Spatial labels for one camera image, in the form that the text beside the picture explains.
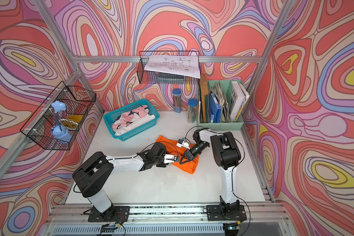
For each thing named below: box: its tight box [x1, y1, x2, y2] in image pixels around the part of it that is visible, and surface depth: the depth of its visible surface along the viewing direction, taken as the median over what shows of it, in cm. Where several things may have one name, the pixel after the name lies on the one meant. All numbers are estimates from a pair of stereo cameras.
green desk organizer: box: [198, 79, 245, 131], surface depth 104 cm
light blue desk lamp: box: [50, 100, 73, 143], surface depth 67 cm
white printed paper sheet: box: [144, 55, 201, 79], surface depth 84 cm
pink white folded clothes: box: [112, 105, 156, 137], surface depth 110 cm
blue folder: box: [209, 92, 222, 123], surface depth 99 cm
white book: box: [230, 81, 250, 122], surface depth 100 cm
